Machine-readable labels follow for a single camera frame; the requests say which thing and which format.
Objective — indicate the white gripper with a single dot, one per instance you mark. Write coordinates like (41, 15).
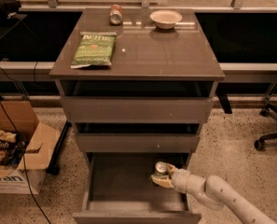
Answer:
(179, 179)

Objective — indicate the green soda can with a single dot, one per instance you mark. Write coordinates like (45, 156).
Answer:
(160, 169)

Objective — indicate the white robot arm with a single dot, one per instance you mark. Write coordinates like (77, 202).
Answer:
(212, 192)

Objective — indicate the grey open bottom drawer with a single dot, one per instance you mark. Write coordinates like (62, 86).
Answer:
(120, 191)

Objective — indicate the grey middle drawer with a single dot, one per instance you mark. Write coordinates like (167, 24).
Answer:
(137, 143)

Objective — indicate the grey drawer cabinet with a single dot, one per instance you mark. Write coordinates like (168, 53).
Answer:
(147, 63)

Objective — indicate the grey top drawer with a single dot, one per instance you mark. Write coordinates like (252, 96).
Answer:
(114, 110)

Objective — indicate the orange soda can lying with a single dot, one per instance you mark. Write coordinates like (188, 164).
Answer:
(116, 14)

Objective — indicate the black table leg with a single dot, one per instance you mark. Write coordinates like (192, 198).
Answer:
(53, 167)

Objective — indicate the cardboard box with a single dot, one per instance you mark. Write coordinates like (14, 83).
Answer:
(26, 148)

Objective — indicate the green chip bag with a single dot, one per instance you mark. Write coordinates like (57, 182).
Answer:
(94, 49)

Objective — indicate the white bowl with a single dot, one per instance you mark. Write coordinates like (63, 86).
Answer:
(165, 19)

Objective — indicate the snack bags in box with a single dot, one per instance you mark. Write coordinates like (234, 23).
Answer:
(11, 150)

